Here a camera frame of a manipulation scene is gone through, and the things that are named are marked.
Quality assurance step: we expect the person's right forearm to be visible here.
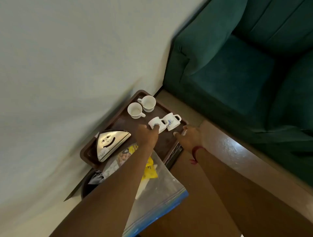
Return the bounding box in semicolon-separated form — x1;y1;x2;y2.
194;146;313;237

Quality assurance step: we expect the brown plastic tray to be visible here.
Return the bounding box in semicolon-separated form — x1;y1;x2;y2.
80;90;189;170

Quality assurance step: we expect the crumpled paper trash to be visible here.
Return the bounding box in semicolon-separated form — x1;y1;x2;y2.
88;170;108;185

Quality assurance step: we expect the person's left forearm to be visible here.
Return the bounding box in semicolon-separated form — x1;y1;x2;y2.
49;144;157;237

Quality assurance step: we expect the person's left hand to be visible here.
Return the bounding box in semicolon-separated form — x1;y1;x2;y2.
135;124;161;149

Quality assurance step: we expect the black waste bin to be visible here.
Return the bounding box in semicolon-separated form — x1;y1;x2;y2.
81;168;108;200

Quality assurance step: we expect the person's right hand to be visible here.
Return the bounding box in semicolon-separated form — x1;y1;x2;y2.
172;124;205;154

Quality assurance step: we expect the silver napkin holder smiley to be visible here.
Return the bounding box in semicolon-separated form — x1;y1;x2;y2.
94;129;132;163

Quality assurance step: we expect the white ceramic cup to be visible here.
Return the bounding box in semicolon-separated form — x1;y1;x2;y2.
127;102;146;119
162;113;182;132
137;95;157;113
148;116;169;134

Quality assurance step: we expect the clear zip bag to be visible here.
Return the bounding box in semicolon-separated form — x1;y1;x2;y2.
88;143;189;237

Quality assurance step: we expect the green velvet sofa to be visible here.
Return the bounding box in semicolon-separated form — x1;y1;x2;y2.
162;0;313;188

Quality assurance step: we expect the red thread wristband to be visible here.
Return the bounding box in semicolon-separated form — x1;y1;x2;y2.
189;146;205;165

